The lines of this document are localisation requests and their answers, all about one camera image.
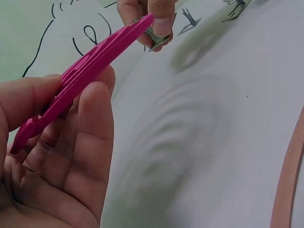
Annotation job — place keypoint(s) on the person's right hand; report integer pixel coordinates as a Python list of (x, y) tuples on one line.
[(135, 14)]

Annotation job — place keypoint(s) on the person's left hand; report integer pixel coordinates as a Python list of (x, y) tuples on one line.
[(47, 194)]

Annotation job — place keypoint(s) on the person's left fingers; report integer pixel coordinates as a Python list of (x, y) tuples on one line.
[(67, 140)]

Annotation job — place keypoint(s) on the person's left thumb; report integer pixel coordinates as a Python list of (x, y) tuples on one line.
[(26, 99)]

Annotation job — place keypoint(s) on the person's right thumb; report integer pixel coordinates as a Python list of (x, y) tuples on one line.
[(162, 16)]

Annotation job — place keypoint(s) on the person's right fingers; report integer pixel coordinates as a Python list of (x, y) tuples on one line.
[(130, 12)]

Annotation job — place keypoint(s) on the small green metallic clip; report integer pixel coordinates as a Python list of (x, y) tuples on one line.
[(237, 10), (158, 40)]

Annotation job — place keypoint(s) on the pink ridged piece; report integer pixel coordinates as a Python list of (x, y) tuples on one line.
[(88, 69)]

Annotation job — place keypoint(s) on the small grey metallic clip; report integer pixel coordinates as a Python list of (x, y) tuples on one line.
[(194, 23)]

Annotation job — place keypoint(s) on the light brown curved strip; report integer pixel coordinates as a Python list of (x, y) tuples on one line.
[(286, 190)]

